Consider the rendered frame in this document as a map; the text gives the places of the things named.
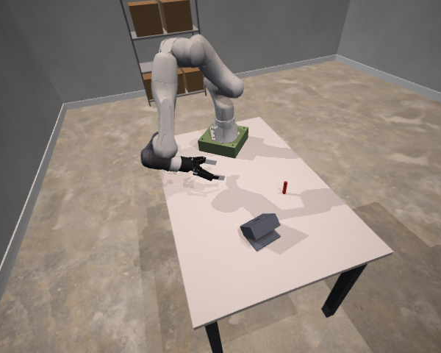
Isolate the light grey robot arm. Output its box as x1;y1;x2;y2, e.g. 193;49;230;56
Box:
140;35;244;174

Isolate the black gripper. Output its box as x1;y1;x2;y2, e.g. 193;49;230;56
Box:
178;156;225;181

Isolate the dark grey square panel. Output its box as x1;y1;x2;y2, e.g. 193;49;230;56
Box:
240;213;281;252

